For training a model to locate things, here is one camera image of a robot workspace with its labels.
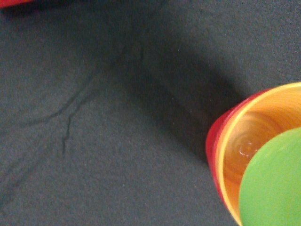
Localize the pink-red plastic cup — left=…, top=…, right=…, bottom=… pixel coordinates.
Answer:
left=205, top=88, right=271, bottom=209

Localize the red plastic bowl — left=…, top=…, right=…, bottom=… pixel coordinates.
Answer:
left=0, top=0, right=33, bottom=9

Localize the yellow plastic cup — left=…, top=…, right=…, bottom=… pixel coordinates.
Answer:
left=216, top=83, right=301, bottom=226

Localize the black tablecloth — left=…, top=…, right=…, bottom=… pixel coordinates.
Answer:
left=0, top=0, right=301, bottom=226

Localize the green plastic cup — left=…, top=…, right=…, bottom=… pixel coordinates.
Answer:
left=239, top=128, right=301, bottom=226

